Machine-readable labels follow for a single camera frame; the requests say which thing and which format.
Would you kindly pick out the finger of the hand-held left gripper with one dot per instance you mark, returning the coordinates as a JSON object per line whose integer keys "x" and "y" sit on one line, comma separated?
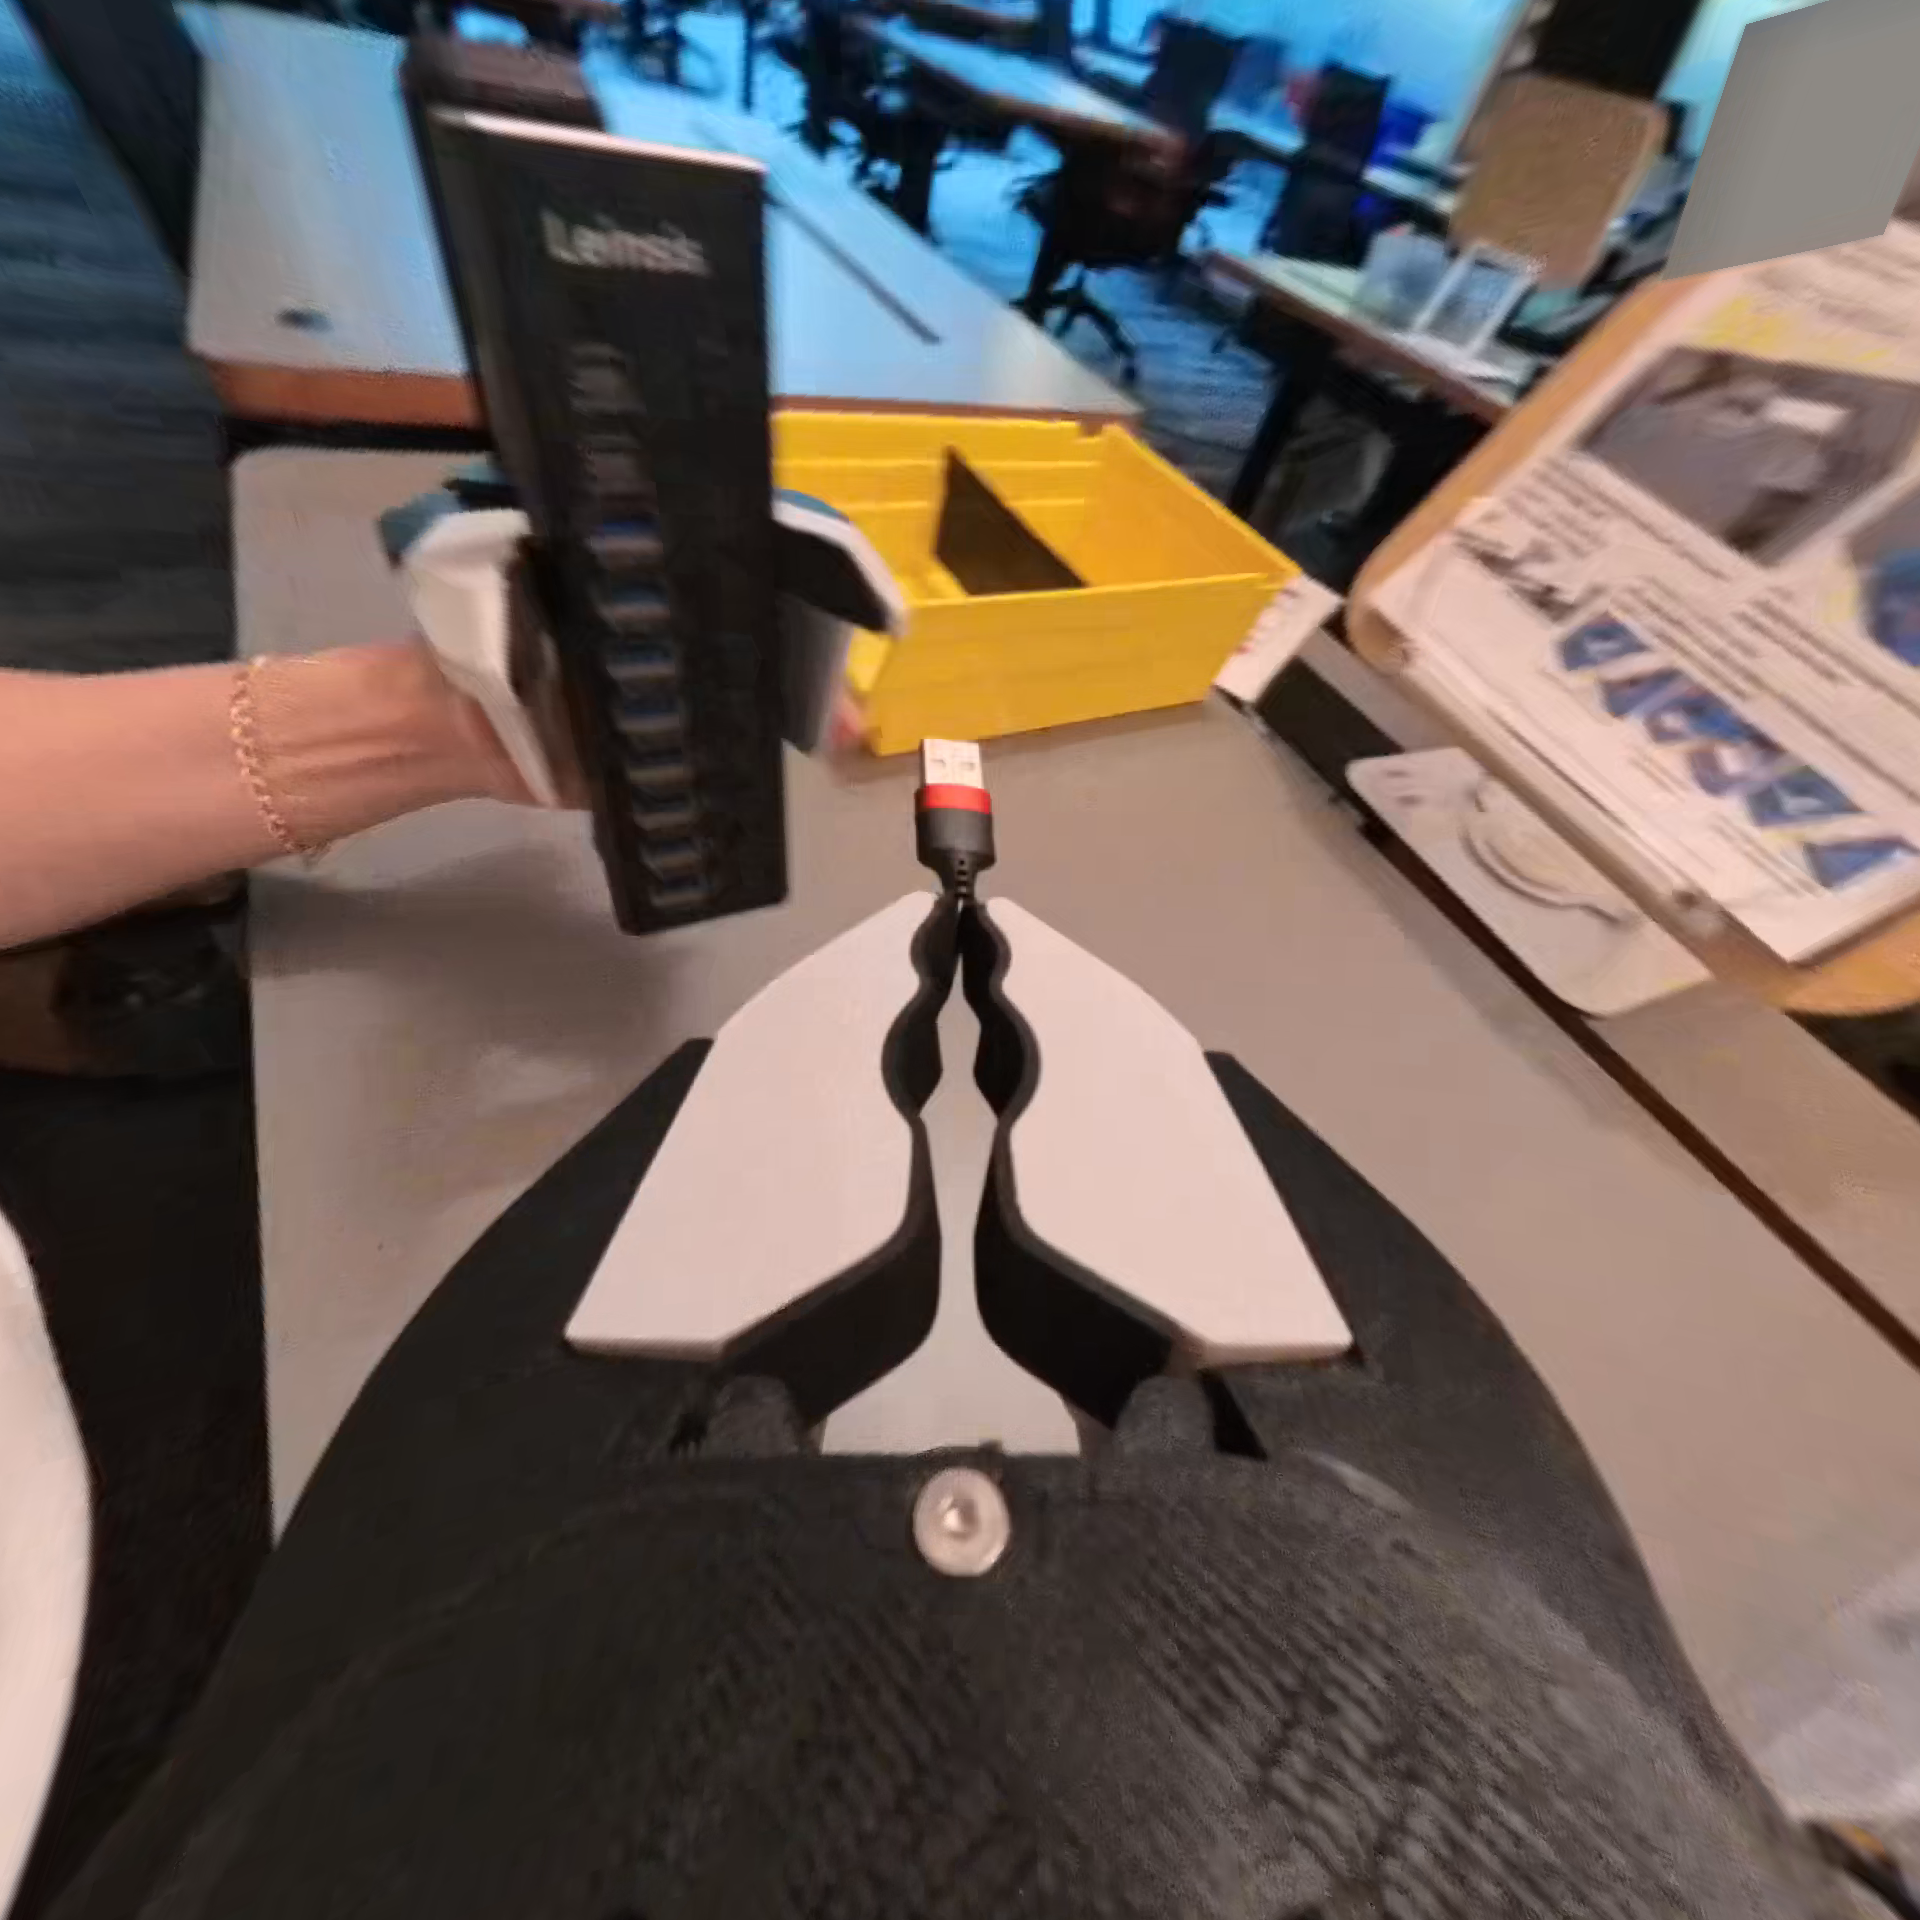
{"x": 464, "y": 628}
{"x": 834, "y": 585}

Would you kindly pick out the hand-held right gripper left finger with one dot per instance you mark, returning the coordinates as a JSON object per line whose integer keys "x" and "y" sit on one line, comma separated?
{"x": 750, "y": 1200}

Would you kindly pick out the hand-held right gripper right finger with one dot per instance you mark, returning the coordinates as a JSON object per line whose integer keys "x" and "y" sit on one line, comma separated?
{"x": 1172, "y": 1200}

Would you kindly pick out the black usb hub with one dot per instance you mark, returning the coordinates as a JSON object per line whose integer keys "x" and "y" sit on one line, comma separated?
{"x": 645, "y": 523}

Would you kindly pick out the yellow plastic bin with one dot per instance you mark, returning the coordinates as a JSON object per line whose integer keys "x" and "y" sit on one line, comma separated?
{"x": 1050, "y": 660}

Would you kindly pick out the person's left forearm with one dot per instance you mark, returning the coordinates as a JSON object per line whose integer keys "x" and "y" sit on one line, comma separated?
{"x": 119, "y": 780}

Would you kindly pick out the person's left hand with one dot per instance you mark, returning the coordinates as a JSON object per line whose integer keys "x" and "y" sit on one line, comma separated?
{"x": 406, "y": 734}

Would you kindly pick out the black bin divider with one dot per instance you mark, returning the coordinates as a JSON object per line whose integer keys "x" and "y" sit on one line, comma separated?
{"x": 997, "y": 539}

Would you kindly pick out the paper sheet on table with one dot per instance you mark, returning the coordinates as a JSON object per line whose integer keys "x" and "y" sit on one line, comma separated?
{"x": 1276, "y": 638}

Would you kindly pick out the white card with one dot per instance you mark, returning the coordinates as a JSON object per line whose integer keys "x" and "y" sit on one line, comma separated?
{"x": 1517, "y": 884}

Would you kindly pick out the black office chair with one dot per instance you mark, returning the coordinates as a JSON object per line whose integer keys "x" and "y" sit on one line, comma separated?
{"x": 1156, "y": 149}
{"x": 1330, "y": 149}

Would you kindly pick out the wooden office desk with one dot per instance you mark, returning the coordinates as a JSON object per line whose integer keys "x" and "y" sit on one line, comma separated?
{"x": 1350, "y": 323}

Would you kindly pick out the tan cardboard box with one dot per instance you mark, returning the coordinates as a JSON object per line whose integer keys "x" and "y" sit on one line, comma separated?
{"x": 1560, "y": 172}

